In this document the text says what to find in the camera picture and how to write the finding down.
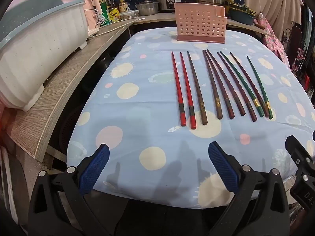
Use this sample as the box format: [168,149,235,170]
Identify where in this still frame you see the white dish rack teal lid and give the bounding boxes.
[0,0,89,111]

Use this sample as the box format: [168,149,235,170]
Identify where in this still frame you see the glass food container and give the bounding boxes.
[120,9,140,20]

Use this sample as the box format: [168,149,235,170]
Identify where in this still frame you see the steel pot with lid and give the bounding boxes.
[136,0,159,16]

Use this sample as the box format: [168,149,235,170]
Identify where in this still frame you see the yellow packet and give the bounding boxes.
[108,7,121,21]

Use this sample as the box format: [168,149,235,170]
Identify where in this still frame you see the maroon chopstick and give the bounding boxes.
[217,52,257,122]
[230,52,270,118]
[207,49,246,117]
[204,50,235,120]

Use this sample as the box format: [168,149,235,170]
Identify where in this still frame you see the blue basin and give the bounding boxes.
[229,7,256,25]

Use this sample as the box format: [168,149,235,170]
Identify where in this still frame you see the pink pineapple garment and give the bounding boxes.
[256,12,291,67]

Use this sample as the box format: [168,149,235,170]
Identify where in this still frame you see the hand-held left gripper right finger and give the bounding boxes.
[208,141,291,236]

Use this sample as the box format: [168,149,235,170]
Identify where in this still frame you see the dark metal chair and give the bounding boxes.
[283,26,304,72]

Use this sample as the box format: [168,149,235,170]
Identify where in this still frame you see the blue dotted tablecloth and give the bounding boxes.
[66,28,315,208]

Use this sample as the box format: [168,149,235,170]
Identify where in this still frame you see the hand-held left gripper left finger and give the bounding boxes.
[28,144,112,236]

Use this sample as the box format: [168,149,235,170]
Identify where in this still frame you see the pink perforated utensil basket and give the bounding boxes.
[174,3,226,44]

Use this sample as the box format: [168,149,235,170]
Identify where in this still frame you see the wooden counter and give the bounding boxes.
[7,12,266,163]

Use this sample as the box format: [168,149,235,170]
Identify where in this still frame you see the yellow oil bottle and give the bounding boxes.
[119,0,130,14]

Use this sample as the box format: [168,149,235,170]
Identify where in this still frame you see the red chopstick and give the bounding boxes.
[171,51,186,127]
[179,52,197,130]

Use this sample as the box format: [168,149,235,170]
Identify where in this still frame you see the green can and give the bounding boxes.
[98,4,110,26]

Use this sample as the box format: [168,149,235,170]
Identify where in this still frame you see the pink kettle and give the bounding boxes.
[84,0,101,27]

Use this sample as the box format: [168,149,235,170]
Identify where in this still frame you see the brown chopstick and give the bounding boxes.
[202,50,223,120]
[187,51,208,125]

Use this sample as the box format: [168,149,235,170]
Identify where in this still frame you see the beige curtain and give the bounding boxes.
[244,0,304,32]

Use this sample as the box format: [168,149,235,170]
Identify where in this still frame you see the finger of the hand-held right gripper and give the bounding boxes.
[285,135,315,175]

